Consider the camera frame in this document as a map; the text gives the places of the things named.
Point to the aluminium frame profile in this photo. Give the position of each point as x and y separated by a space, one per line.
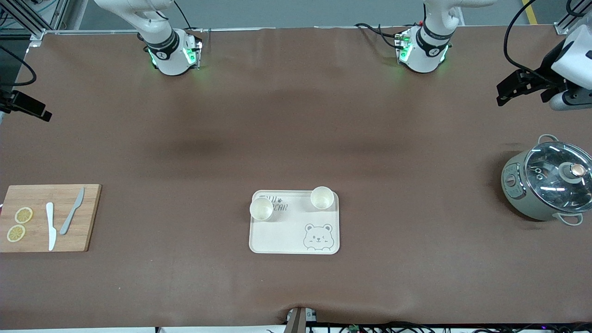
27 21
560 28

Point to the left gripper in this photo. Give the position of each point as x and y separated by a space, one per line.
547 64

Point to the cream tray with bear print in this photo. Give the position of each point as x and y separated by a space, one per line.
286 231

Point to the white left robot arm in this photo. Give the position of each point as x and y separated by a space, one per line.
423 51

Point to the grey plastic knife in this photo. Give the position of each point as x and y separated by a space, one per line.
71 212

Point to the wooden cutting board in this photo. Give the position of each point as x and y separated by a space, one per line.
37 196

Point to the glass pot lid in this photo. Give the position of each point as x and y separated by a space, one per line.
550 162

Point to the lemon slice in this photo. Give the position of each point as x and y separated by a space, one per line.
16 233
23 215

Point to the grey pot with glass lid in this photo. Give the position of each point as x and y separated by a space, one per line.
515 194

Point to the white plastic knife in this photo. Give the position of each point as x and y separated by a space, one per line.
51 226

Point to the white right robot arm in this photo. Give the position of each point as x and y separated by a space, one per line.
169 53

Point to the white cup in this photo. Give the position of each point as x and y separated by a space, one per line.
322 198
261 209

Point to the grey metal bracket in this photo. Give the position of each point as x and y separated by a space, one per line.
298 321

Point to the brown table cover mat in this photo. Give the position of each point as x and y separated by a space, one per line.
296 115

